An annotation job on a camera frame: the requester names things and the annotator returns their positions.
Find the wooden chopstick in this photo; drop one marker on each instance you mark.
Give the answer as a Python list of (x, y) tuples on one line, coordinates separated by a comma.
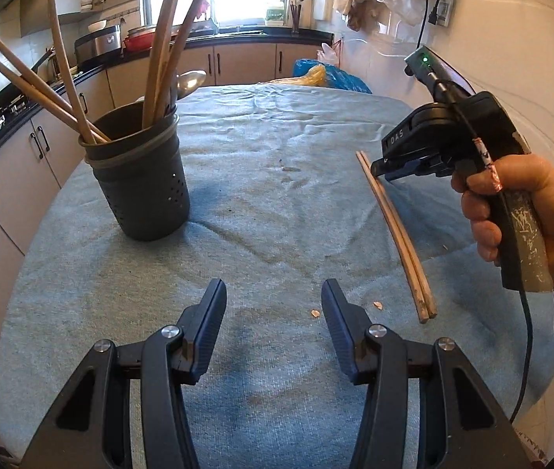
[(431, 305), (421, 310)]

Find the green and white container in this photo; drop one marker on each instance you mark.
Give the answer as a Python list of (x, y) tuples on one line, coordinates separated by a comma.
[(274, 14)]

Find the white bowl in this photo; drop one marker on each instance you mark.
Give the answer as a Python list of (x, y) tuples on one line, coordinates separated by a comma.
[(97, 26)]

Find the small white plastic bag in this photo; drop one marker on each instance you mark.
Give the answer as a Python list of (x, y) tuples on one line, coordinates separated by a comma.
[(328, 53)]

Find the bunch of wooden chopsticks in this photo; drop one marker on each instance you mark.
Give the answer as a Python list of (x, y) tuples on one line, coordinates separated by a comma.
[(162, 58)]

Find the red basin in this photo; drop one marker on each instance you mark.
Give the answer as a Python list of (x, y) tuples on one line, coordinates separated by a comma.
[(137, 41)]

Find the silver rice cooker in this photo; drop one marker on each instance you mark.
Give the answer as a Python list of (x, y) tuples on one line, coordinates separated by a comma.
[(98, 44)]

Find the wall power adapter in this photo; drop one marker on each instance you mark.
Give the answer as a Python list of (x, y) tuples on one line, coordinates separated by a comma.
[(445, 10)]

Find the orange plastic bag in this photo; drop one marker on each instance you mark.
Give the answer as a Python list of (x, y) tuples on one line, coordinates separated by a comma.
[(313, 78)]

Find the black frying pan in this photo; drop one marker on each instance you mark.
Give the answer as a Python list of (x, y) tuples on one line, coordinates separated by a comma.
[(13, 93)]

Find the blue plastic bag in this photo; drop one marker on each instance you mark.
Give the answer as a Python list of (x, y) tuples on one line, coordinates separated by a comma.
[(345, 80)]

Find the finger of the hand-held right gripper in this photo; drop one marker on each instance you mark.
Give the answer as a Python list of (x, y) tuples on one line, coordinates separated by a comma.
[(406, 172)]

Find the beige kitchen base cabinets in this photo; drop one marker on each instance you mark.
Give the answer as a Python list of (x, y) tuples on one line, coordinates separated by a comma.
[(8, 190)]

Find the blue-grey tablecloth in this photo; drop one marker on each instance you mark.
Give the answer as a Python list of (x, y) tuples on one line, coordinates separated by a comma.
[(281, 215)]

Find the black kitchen countertop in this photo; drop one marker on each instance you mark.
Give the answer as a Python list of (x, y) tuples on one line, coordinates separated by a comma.
[(257, 39)]

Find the metal spoon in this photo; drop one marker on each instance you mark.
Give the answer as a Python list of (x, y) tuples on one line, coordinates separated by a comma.
[(191, 83)]

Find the dark grey utensil holder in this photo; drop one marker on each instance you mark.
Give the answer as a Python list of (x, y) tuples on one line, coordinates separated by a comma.
[(145, 190)]

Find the dark utensil cup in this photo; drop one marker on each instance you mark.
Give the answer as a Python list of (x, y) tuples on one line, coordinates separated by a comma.
[(295, 19)]

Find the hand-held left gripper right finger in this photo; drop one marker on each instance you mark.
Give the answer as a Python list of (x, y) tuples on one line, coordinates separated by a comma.
[(331, 312)]

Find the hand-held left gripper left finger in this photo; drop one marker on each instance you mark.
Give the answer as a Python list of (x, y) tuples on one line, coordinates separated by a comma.
[(215, 312)]

